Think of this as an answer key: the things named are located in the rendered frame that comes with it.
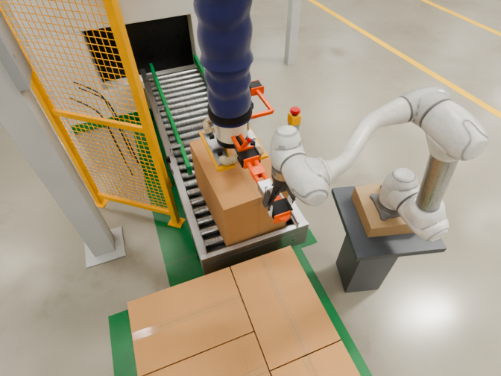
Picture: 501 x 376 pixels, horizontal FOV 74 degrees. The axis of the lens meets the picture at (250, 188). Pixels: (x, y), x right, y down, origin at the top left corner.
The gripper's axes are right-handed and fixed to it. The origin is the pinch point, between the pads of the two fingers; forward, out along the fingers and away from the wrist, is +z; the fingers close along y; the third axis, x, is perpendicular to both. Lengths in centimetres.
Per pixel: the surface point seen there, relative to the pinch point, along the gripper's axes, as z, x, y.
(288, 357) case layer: 68, 40, 9
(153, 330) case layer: 68, 3, 69
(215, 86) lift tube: -29, -53, 9
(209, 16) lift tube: -60, -51, 10
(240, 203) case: 27.3, -29.2, 8.0
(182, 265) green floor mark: 122, -60, 48
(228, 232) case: 48, -28, 16
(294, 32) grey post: 78, -306, -164
